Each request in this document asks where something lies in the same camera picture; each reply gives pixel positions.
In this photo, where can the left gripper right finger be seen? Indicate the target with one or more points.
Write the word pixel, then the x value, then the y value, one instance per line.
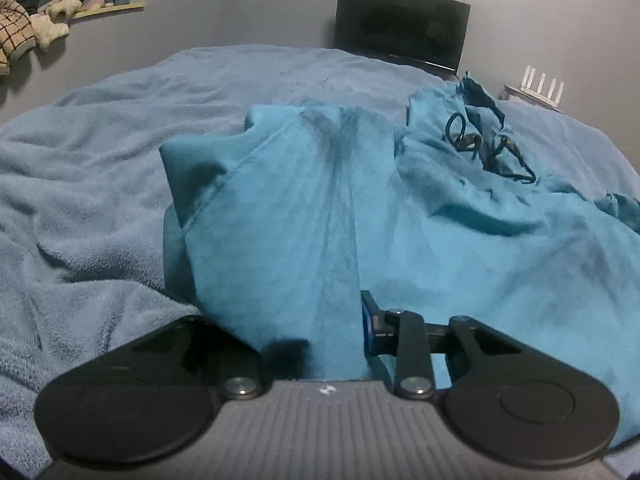
pixel 402 335

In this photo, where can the white wifi router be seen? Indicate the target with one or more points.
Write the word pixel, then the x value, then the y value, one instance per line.
pixel 541 88

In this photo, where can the blue fleece bed blanket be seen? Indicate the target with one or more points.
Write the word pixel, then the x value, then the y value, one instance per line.
pixel 84 195

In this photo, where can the teal tie-dye hooded jacket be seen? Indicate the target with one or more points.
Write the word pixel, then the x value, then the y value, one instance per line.
pixel 275 232

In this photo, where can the black flat monitor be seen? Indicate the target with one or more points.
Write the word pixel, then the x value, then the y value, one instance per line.
pixel 419 32

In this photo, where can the wooden window sill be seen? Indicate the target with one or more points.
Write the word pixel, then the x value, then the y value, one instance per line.
pixel 111 9

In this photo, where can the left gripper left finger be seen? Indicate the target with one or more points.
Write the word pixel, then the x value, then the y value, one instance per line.
pixel 193 351

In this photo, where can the beige checkered garment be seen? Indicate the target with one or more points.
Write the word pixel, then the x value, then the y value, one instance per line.
pixel 17 35

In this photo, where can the cream fuzzy garment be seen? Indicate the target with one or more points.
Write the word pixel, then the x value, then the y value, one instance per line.
pixel 50 22

